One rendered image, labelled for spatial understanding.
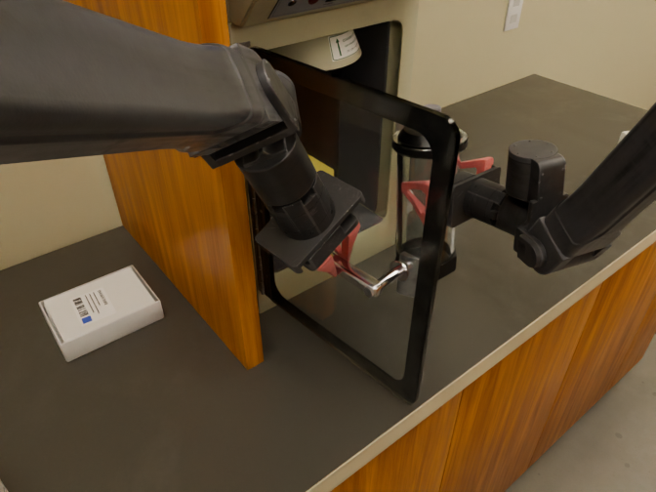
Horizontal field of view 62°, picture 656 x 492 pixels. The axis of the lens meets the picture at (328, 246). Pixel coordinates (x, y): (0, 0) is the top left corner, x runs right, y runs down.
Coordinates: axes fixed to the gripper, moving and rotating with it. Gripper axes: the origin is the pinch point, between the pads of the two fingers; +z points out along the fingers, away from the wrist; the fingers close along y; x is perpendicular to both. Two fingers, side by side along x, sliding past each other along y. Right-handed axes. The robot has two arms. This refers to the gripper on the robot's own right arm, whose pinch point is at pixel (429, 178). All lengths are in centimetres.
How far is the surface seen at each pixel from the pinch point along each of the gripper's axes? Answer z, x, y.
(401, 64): 9.9, -14.9, -3.4
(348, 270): -13.7, -2.2, 27.5
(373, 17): 8.9, -22.8, 3.2
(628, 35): 58, 12, -179
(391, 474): -10.8, 45.0, 17.5
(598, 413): -3, 115, -89
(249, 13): 4.0, -26.6, 25.9
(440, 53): 55, 0, -64
